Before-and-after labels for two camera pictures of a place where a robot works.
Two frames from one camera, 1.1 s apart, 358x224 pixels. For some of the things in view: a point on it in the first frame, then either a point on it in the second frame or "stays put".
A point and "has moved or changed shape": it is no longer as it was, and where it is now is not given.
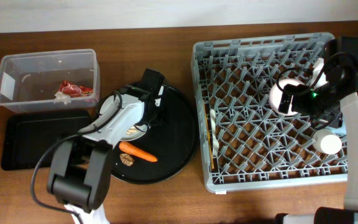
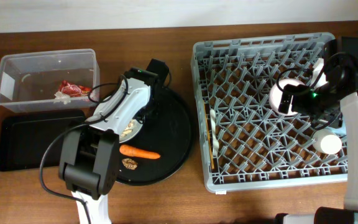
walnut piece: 126,159 has moved or changed shape
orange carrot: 137,152 has moved or changed shape
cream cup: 326,141 stays put
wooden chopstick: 211,153 stays put
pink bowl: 276,95 stays put
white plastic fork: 215,145 stays put
